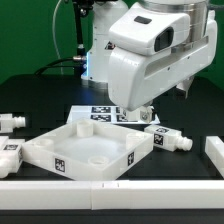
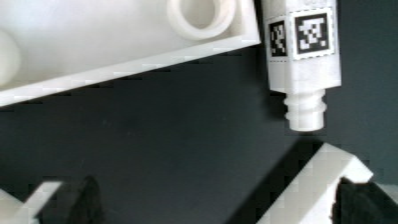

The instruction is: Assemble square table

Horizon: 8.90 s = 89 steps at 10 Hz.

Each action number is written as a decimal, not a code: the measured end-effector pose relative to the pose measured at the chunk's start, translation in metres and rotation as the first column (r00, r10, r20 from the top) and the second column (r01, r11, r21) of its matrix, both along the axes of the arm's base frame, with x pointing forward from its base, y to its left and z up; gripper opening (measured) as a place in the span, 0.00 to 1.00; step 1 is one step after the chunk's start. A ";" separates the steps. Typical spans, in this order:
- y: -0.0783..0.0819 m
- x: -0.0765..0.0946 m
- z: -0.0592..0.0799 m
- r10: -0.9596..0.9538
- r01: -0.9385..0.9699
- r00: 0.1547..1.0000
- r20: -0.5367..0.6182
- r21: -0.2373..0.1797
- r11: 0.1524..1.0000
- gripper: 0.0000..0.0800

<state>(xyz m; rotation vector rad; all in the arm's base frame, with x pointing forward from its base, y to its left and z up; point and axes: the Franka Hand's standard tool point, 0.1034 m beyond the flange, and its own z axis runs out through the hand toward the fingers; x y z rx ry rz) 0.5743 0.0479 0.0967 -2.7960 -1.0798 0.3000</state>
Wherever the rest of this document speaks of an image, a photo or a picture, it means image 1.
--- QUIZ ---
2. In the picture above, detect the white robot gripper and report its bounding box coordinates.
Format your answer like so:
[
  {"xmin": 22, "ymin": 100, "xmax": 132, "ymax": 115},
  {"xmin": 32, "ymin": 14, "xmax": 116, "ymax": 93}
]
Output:
[{"xmin": 108, "ymin": 19, "xmax": 217, "ymax": 122}]

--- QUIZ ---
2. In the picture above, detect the white square table top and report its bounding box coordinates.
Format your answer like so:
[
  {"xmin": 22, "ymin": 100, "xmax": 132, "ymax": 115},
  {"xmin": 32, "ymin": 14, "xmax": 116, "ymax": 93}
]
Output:
[{"xmin": 22, "ymin": 119, "xmax": 153, "ymax": 181}]

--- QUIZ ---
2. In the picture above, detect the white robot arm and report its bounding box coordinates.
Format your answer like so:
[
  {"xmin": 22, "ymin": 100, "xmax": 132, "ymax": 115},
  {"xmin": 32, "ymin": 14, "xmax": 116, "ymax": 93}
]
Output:
[{"xmin": 82, "ymin": 0, "xmax": 217, "ymax": 123}]

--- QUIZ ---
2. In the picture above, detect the white marker sheet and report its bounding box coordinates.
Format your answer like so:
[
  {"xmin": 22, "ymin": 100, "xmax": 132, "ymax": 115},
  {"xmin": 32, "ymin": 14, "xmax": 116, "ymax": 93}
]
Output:
[{"xmin": 67, "ymin": 105, "xmax": 160, "ymax": 124}]

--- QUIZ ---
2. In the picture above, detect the white right obstacle rail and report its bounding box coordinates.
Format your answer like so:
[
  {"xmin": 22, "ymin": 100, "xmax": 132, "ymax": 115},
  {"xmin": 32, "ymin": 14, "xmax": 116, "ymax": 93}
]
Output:
[{"xmin": 205, "ymin": 136, "xmax": 224, "ymax": 178}]

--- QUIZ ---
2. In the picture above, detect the white obstacle rail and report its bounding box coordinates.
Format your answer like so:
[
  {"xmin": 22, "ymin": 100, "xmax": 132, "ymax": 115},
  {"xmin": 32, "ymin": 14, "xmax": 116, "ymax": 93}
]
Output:
[
  {"xmin": 205, "ymin": 136, "xmax": 224, "ymax": 178},
  {"xmin": 0, "ymin": 180, "xmax": 224, "ymax": 210}
]

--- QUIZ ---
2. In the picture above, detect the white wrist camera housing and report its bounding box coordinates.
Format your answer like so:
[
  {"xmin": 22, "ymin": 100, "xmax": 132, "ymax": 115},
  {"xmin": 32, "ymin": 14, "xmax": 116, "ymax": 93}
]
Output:
[{"xmin": 109, "ymin": 3, "xmax": 190, "ymax": 56}]

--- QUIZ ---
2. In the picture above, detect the black cable on table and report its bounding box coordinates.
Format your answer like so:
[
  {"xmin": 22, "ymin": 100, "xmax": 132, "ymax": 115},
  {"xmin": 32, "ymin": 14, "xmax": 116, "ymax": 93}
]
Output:
[{"xmin": 34, "ymin": 57, "xmax": 83, "ymax": 76}]

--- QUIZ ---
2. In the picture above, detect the black camera pole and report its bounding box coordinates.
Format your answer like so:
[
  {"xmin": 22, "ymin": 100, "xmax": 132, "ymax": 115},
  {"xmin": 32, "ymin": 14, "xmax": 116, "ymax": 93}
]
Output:
[{"xmin": 72, "ymin": 0, "xmax": 94, "ymax": 74}]

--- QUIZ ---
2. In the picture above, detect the white thin cable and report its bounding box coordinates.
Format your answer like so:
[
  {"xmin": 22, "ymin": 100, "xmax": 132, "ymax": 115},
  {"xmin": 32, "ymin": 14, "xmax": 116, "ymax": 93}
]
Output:
[{"xmin": 52, "ymin": 0, "xmax": 65, "ymax": 76}]

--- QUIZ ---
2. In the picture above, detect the white front obstacle rail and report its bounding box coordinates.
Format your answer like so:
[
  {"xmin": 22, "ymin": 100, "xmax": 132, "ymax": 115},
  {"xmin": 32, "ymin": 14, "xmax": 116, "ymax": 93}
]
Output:
[{"xmin": 0, "ymin": 180, "xmax": 224, "ymax": 210}]

